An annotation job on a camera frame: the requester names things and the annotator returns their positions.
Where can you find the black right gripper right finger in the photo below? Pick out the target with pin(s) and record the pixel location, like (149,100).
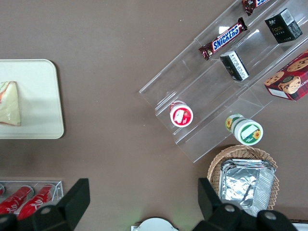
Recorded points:
(211,202)

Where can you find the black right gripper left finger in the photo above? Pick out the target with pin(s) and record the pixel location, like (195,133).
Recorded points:
(69,204)

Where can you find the triangular sandwich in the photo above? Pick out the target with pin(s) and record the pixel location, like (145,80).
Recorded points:
(9,106)

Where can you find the light tan wicker basket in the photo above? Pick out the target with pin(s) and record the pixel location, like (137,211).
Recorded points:
(240,151)

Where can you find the white rectangular snack tray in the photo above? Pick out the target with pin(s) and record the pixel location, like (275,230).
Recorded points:
(302,227)

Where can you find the cream plastic tray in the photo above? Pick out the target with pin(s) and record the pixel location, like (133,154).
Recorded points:
(38,101)

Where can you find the clear acrylic bottle rack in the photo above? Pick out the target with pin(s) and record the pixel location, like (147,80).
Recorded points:
(59,192)

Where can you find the red cola bottle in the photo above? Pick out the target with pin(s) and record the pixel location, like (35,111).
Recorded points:
(36,202)
(14,201)

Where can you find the stacked aluminium foil containers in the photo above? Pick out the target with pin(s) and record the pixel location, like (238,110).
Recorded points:
(243,185)

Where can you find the green lid yogurt cup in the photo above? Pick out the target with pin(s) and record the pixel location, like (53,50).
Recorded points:
(247,132)

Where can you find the red lid yogurt cup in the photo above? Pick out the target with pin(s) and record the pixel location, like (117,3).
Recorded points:
(181,115)

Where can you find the clear acrylic step display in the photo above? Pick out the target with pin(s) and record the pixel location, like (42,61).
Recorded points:
(211,96)

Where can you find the small black carton box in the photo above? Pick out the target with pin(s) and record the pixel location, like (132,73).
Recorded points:
(234,66)
(282,26)

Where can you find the red plaid cookie box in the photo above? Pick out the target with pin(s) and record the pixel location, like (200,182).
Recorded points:
(291,79)

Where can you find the snickers chocolate bar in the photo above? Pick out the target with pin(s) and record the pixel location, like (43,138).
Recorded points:
(251,6)
(223,38)

